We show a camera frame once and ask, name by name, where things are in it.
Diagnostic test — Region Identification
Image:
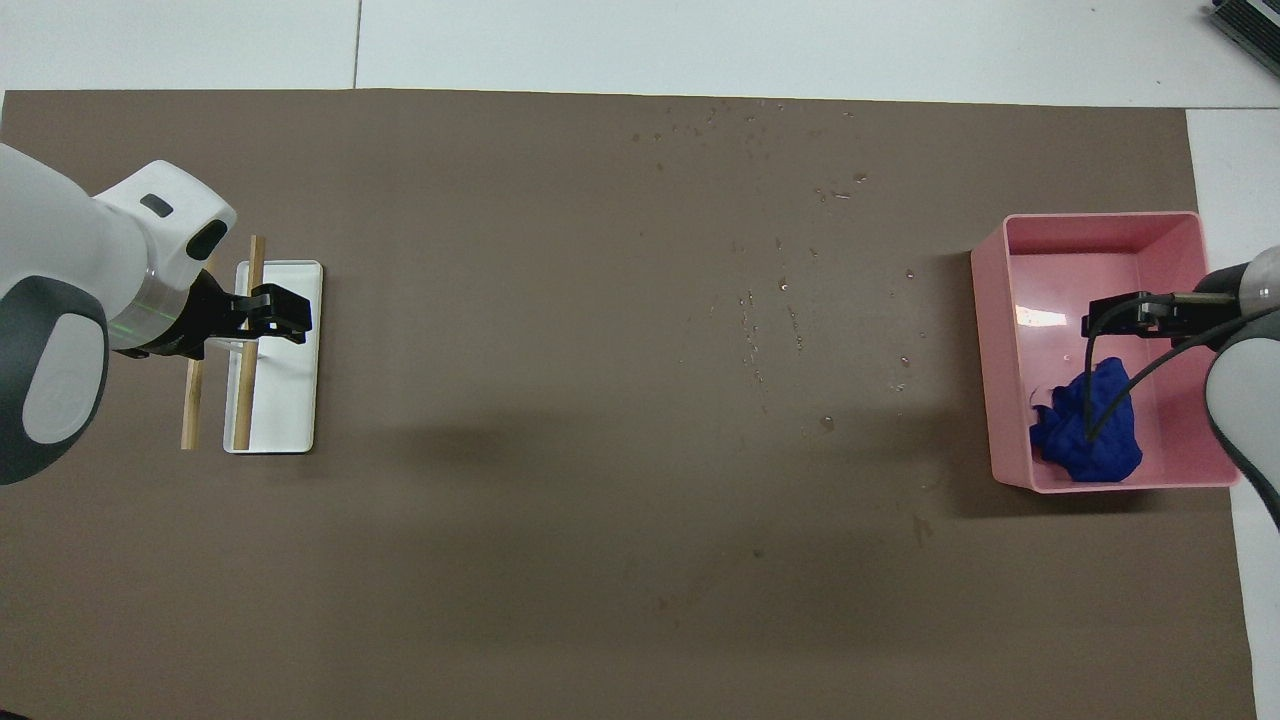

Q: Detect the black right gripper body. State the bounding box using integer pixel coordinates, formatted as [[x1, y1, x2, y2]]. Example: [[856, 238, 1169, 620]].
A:
[[1150, 266, 1253, 352]]

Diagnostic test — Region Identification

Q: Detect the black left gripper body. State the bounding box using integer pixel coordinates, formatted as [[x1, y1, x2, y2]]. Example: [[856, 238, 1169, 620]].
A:
[[128, 268, 253, 361]]

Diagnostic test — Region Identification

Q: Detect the blue cloth towel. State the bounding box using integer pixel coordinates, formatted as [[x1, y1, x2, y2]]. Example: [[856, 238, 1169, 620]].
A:
[[1029, 357, 1144, 485]]

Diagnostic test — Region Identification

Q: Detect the pink plastic bin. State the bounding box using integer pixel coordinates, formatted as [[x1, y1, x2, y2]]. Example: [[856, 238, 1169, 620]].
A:
[[970, 211, 1241, 495]]

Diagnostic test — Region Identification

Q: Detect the white rectangular tray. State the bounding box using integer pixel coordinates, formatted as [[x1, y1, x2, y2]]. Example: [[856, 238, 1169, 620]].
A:
[[223, 260, 324, 455]]

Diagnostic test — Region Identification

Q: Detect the dark grey ribbed device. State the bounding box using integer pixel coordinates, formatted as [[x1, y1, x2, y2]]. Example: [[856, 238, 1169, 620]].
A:
[[1204, 0, 1280, 64]]

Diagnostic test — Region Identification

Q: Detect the brown table mat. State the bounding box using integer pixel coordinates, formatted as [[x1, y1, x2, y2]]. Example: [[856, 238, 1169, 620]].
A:
[[0, 88, 1259, 720]]

